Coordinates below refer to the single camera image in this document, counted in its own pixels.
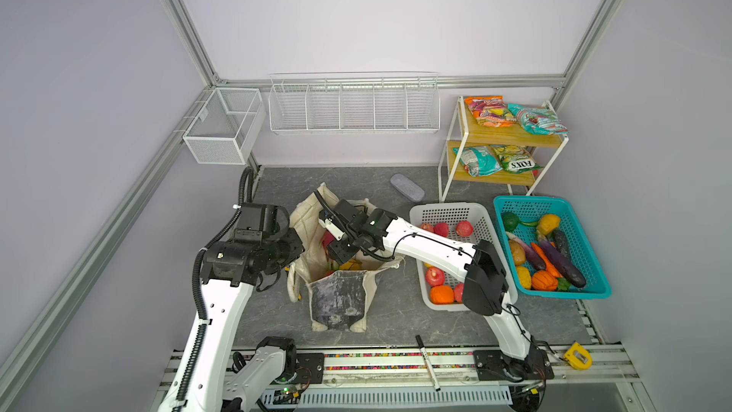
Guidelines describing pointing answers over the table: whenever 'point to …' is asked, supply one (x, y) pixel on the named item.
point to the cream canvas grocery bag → (339, 294)
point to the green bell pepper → (511, 221)
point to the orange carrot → (549, 263)
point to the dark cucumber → (561, 241)
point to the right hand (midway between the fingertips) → (337, 250)
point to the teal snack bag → (478, 160)
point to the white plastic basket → (444, 216)
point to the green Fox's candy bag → (516, 158)
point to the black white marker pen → (428, 365)
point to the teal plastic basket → (530, 209)
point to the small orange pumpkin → (542, 280)
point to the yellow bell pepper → (548, 223)
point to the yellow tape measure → (579, 357)
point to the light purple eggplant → (530, 251)
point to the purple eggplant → (564, 267)
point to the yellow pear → (353, 265)
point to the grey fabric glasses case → (407, 187)
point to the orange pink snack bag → (490, 111)
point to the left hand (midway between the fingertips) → (301, 250)
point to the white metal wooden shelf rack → (464, 132)
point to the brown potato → (518, 252)
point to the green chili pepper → (536, 223)
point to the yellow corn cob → (525, 277)
